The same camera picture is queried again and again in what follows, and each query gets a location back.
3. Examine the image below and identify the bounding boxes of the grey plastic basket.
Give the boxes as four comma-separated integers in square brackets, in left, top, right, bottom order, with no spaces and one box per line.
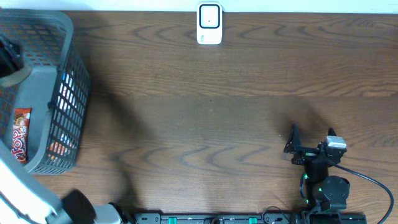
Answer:
[1,9,91,175]

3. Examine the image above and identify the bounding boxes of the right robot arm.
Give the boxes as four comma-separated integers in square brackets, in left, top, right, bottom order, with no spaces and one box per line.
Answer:
[284,124,350,223]

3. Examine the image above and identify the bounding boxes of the red Top chocolate bar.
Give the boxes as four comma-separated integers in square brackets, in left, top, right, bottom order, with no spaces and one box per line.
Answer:
[11,108,32,164]

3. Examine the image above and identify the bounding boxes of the white barcode scanner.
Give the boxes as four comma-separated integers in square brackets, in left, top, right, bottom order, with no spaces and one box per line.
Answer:
[197,2,223,45]

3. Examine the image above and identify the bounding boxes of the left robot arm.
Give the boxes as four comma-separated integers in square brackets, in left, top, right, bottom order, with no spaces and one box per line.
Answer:
[1,142,136,223]

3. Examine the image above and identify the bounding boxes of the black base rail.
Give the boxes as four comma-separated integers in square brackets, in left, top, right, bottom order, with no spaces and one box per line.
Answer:
[134,212,368,224]

